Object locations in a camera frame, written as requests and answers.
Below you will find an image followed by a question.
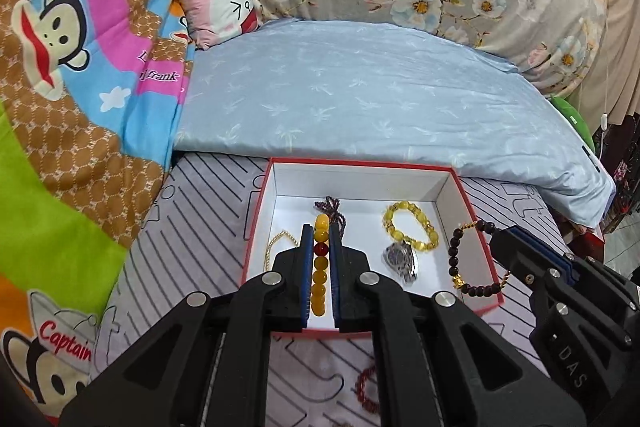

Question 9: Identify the dark brown bead bracelet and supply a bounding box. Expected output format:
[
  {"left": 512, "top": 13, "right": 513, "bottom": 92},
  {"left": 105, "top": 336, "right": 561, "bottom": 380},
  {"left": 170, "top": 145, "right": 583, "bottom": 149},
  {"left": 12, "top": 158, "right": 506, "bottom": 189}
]
[{"left": 447, "top": 219, "right": 513, "bottom": 297}]

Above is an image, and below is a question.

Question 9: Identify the yellow crystal bead bracelet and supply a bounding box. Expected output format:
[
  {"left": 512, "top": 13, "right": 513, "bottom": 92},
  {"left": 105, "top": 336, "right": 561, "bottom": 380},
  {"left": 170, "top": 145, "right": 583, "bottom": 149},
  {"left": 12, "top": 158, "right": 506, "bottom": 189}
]
[{"left": 383, "top": 202, "right": 440, "bottom": 252}]

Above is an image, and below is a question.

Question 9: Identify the white cable with switch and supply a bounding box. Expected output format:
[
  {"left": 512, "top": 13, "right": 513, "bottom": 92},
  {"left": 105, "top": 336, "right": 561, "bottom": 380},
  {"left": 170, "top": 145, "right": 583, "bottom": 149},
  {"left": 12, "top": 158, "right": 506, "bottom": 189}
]
[{"left": 597, "top": 0, "right": 613, "bottom": 130}]

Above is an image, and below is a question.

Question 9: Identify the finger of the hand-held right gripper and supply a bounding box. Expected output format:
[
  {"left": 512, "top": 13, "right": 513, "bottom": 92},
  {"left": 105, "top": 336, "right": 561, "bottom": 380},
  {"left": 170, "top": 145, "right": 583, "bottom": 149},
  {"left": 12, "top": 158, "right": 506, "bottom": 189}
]
[
  {"left": 490, "top": 231, "right": 566, "bottom": 290},
  {"left": 510, "top": 227, "right": 591, "bottom": 278}
]

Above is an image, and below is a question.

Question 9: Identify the cartoon monkey blanket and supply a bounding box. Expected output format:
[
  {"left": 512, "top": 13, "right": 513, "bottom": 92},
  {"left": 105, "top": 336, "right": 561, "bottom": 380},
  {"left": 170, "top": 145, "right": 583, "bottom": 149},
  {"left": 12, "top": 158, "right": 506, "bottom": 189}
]
[{"left": 0, "top": 0, "right": 211, "bottom": 418}]

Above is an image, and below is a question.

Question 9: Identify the grey striped bed sheet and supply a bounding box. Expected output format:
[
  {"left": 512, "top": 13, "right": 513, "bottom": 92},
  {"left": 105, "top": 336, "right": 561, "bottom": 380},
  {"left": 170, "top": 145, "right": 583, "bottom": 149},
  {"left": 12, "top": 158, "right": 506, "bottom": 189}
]
[{"left": 90, "top": 152, "right": 571, "bottom": 427}]

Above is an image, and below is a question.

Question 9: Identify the light blue quilt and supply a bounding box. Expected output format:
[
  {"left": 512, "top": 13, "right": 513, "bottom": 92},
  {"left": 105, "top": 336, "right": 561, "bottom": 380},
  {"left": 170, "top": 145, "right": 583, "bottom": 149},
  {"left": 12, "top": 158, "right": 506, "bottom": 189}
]
[{"left": 172, "top": 19, "right": 617, "bottom": 228}]

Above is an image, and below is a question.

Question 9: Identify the red bead bracelet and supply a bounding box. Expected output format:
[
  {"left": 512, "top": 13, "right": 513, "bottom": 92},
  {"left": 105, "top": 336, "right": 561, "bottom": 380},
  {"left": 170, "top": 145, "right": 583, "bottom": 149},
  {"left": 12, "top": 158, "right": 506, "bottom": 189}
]
[{"left": 356, "top": 366, "right": 381, "bottom": 410}]

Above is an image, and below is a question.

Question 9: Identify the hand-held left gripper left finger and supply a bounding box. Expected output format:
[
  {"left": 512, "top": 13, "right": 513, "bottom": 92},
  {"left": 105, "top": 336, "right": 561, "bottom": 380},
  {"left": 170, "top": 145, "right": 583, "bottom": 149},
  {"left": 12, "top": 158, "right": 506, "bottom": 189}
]
[{"left": 59, "top": 223, "right": 313, "bottom": 427}]

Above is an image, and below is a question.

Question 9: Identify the silver wristwatch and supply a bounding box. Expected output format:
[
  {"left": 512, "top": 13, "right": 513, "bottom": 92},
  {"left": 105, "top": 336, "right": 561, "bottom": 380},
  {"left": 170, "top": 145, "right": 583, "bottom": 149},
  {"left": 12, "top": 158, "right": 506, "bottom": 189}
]
[{"left": 382, "top": 241, "right": 420, "bottom": 284}]

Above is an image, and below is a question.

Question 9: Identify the dark purple bead necklace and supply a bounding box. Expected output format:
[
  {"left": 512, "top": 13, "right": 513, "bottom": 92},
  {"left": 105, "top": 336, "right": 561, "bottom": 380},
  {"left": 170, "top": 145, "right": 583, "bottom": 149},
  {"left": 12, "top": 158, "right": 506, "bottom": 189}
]
[{"left": 314, "top": 196, "right": 347, "bottom": 238}]

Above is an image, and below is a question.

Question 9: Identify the gold bead necklace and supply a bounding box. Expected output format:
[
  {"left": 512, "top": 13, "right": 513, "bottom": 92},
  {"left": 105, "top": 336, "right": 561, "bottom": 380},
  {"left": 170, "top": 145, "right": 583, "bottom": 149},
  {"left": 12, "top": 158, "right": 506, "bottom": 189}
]
[{"left": 264, "top": 229, "right": 301, "bottom": 273}]

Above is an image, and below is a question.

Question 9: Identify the green object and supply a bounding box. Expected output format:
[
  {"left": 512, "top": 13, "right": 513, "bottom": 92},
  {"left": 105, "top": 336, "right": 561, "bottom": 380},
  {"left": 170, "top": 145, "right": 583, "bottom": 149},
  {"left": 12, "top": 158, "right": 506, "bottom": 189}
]
[{"left": 550, "top": 94, "right": 596, "bottom": 158}]

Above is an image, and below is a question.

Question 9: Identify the red cardboard box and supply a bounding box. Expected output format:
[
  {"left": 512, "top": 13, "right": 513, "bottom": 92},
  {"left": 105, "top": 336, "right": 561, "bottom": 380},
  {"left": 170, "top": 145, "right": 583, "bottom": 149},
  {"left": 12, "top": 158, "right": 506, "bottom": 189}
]
[{"left": 239, "top": 158, "right": 506, "bottom": 339}]

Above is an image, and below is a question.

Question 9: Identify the pink cartoon pillow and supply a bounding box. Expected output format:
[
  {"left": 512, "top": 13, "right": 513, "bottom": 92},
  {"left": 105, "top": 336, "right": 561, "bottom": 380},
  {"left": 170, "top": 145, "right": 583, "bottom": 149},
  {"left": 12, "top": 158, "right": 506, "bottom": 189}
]
[{"left": 170, "top": 0, "right": 264, "bottom": 52}]

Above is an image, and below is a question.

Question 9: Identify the beige curtain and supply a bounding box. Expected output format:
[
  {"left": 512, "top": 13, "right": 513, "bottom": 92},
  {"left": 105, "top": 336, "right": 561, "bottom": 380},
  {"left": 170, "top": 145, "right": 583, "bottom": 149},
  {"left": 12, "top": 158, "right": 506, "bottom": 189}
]
[{"left": 582, "top": 0, "right": 640, "bottom": 142}]

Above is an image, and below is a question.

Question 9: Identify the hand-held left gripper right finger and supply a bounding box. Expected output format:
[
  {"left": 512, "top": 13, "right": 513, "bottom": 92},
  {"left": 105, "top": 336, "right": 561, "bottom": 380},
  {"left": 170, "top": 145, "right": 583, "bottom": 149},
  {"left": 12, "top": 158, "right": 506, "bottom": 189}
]
[{"left": 328, "top": 227, "right": 588, "bottom": 427}]

